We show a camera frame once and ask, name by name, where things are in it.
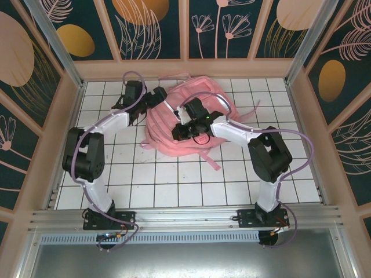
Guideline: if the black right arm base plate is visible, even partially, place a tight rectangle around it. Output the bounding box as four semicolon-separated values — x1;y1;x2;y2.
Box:
237;208;290;229

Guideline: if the yellow connector with wires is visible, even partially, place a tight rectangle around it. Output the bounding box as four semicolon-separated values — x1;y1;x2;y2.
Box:
271;225;290;237

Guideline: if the aluminium side rail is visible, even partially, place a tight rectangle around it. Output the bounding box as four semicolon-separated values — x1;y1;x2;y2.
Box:
283;79;331;206
45;81;88;210

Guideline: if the slotted grey cable duct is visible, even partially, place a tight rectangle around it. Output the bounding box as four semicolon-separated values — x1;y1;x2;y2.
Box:
40;231;261;246

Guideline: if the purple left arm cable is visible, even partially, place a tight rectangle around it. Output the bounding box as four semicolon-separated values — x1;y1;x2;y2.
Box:
71;70;146;252

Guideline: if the pink school backpack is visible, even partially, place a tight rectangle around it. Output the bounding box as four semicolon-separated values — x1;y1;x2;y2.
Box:
140;74;262;173

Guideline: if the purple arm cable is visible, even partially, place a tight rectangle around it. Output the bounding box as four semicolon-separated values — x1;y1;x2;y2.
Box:
71;70;146;252
184;91;315;250

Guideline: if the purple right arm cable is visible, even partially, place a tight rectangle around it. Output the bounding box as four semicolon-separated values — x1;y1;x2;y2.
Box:
184;91;315;250

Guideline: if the small circuit board with wires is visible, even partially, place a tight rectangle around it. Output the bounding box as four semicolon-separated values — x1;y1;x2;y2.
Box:
96;231;126;242

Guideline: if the aluminium frame post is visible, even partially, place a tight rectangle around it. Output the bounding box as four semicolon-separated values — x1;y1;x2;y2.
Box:
283;0;348;85
24;0;87;89

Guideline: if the aluminium mounting rail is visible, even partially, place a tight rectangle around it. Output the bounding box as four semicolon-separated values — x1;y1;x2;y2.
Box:
28;204;343;233

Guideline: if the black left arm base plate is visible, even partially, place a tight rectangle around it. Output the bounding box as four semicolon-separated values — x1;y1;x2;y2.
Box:
83;210;137;231

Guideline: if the steel sheet panel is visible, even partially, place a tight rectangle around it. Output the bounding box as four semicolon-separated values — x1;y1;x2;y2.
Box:
17;228;357;278

